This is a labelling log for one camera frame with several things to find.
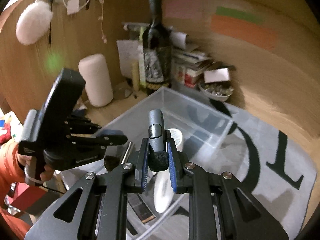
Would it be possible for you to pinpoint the yellow tube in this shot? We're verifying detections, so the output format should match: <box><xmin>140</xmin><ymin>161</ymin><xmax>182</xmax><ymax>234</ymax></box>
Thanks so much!
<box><xmin>131</xmin><ymin>61</ymin><xmax>140</xmax><ymax>91</ymax></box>

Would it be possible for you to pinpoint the white cardboard box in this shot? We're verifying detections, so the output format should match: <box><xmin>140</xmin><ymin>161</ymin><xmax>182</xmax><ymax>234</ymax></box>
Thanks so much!
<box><xmin>204</xmin><ymin>68</ymin><xmax>231</xmax><ymax>83</ymax></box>

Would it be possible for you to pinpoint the dark brown rectangular box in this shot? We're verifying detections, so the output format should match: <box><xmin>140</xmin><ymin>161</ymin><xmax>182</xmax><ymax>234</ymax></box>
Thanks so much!
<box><xmin>131</xmin><ymin>194</ymin><xmax>156</xmax><ymax>224</ymax></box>

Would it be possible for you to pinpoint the hanging beige cord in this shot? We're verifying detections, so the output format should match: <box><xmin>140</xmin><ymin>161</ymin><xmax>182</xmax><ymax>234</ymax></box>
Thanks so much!
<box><xmin>98</xmin><ymin>0</ymin><xmax>108</xmax><ymax>43</ymax></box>

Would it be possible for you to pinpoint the white bowl of small items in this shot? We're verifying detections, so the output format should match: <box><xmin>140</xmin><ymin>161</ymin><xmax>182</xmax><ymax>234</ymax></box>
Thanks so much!
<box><xmin>197</xmin><ymin>82</ymin><xmax>234</xmax><ymax>102</ymax></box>

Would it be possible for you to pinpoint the white handheld massager device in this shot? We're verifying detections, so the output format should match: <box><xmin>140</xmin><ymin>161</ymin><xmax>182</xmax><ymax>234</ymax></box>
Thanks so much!
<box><xmin>153</xmin><ymin>128</ymin><xmax>183</xmax><ymax>213</ymax></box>

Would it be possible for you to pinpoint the white fluffy item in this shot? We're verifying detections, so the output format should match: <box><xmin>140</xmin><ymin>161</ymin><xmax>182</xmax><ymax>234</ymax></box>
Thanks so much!
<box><xmin>16</xmin><ymin>1</ymin><xmax>53</xmax><ymax>46</ymax></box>

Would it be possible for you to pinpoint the metal cylinder tube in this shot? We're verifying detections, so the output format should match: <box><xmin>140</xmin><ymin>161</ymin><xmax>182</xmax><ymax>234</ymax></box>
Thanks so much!
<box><xmin>120</xmin><ymin>141</ymin><xmax>133</xmax><ymax>165</ymax></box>

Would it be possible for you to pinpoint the green spray bottle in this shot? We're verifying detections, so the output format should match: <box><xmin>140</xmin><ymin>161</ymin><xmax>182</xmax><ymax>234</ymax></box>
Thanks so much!
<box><xmin>138</xmin><ymin>26</ymin><xmax>146</xmax><ymax>89</ymax></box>

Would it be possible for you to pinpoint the grey rug with black letters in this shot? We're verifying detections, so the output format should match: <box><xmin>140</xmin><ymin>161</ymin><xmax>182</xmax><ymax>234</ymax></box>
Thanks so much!
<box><xmin>145</xmin><ymin>100</ymin><xmax>317</xmax><ymax>240</ymax></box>

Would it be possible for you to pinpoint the pine cone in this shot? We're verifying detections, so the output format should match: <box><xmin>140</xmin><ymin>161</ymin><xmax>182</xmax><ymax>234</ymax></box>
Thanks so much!
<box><xmin>104</xmin><ymin>155</ymin><xmax>120</xmax><ymax>172</ymax></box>

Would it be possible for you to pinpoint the stack of books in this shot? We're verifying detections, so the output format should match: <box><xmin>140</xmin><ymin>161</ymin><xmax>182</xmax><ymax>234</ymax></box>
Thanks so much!
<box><xmin>171</xmin><ymin>43</ymin><xmax>214</xmax><ymax>88</ymax></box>

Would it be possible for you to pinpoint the clear plastic storage bin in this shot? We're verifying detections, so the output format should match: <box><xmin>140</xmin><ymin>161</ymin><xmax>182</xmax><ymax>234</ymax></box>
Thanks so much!
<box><xmin>102</xmin><ymin>89</ymin><xmax>232</xmax><ymax>239</ymax></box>

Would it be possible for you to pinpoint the white handwritten paper note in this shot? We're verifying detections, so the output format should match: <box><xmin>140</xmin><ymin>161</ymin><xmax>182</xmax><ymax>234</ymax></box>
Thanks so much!
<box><xmin>117</xmin><ymin>40</ymin><xmax>139</xmax><ymax>79</ymax></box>

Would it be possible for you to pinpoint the pink sticky note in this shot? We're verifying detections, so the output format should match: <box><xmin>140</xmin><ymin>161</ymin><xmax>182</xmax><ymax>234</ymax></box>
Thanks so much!
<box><xmin>164</xmin><ymin>0</ymin><xmax>203</xmax><ymax>20</ymax></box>

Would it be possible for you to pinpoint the left hand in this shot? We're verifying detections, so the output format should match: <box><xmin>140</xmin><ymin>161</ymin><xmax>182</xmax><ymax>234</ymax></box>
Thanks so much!
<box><xmin>17</xmin><ymin>154</ymin><xmax>54</xmax><ymax>186</ymax></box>

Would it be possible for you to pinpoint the green sticky note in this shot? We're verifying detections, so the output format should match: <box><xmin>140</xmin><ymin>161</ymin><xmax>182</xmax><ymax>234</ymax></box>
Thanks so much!
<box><xmin>215</xmin><ymin>6</ymin><xmax>264</xmax><ymax>24</ymax></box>

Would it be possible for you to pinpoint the orange sticky note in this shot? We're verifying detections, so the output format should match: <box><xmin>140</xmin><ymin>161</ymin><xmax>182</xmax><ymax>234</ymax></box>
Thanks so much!
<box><xmin>210</xmin><ymin>15</ymin><xmax>279</xmax><ymax>50</ymax></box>

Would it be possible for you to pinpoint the dark wine bottle elephant label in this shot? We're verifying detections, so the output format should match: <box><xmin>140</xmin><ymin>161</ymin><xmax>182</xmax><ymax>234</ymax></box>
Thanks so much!
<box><xmin>143</xmin><ymin>0</ymin><xmax>172</xmax><ymax>95</ymax></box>

